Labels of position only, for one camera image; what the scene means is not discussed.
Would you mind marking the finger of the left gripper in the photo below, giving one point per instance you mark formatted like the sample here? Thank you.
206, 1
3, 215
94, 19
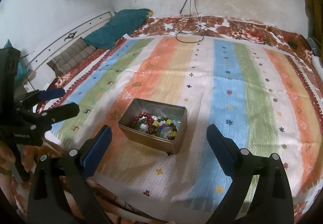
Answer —
44, 95
56, 114

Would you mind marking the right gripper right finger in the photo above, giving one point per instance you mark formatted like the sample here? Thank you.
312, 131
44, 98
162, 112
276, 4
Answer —
272, 201

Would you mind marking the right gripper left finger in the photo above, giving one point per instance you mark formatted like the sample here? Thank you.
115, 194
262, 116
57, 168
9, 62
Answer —
47, 202

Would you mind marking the green jade bangle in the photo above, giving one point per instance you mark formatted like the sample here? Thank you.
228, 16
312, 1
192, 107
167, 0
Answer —
141, 125

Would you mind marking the person's left hand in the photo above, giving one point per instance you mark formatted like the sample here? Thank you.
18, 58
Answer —
30, 155

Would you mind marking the grey striped pillow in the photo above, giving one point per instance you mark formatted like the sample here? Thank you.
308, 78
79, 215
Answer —
71, 57

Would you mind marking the teal towel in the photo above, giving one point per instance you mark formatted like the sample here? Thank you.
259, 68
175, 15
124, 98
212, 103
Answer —
123, 22

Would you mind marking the striped colourful mat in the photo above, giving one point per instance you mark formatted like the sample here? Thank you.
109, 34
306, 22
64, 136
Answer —
259, 96

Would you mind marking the silver metal tin box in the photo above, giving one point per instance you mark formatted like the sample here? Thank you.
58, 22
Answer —
166, 124

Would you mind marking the mustard hanging garment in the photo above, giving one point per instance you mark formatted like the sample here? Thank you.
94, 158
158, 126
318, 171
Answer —
313, 9

